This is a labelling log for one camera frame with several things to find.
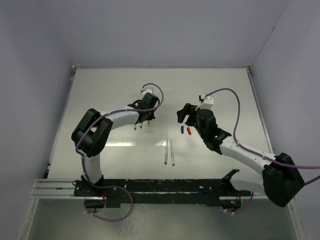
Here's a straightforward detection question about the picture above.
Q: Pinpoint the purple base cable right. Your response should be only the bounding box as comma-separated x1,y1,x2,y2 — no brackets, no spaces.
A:
223,192,255,216

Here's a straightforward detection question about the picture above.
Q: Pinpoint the red pen cap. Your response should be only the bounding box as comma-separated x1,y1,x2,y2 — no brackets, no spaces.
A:
187,127,192,135

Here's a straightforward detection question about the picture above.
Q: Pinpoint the aluminium extrusion rail left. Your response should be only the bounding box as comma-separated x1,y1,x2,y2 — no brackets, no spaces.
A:
30,178,75,199

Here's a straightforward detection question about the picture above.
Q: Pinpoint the silver pen blue tip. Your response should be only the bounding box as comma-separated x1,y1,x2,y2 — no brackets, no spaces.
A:
164,139,169,165

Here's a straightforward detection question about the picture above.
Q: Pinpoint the silver pen red tip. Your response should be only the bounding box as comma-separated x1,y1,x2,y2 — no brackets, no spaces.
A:
170,140,175,167

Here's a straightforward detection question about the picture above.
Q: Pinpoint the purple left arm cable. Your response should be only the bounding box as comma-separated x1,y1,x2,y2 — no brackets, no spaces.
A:
74,83,165,187

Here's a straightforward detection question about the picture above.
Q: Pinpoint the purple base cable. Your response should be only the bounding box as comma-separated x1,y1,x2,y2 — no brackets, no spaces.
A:
83,187,134,222
223,192,255,216

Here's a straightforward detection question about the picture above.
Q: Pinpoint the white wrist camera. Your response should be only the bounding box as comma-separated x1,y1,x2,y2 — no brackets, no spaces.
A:
196,94,214,110
140,87,154,95

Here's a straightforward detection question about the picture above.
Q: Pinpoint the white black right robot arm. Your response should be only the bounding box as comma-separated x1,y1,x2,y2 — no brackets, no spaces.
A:
176,103,305,207

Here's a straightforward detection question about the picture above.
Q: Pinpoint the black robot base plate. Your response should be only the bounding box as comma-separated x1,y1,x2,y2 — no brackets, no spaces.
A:
72,177,251,211

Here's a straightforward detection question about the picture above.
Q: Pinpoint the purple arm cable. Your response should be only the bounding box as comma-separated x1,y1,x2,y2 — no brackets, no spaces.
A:
202,87,320,187
74,83,165,187

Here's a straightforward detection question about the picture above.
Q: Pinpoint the aluminium table edge rail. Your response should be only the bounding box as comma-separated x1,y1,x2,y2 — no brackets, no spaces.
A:
246,66,279,166

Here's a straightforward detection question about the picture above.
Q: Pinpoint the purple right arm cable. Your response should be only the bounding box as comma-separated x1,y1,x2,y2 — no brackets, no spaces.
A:
202,87,320,187

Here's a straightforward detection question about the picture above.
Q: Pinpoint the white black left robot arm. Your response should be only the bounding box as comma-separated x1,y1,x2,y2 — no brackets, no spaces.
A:
71,92,162,196

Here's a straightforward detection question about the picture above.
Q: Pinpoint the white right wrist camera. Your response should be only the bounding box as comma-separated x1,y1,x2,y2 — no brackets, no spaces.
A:
196,94,214,110

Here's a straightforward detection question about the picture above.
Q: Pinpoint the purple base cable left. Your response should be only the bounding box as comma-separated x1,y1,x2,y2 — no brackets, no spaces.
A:
83,187,134,222

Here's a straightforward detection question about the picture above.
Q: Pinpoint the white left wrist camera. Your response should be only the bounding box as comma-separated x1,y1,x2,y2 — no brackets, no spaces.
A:
140,87,154,95

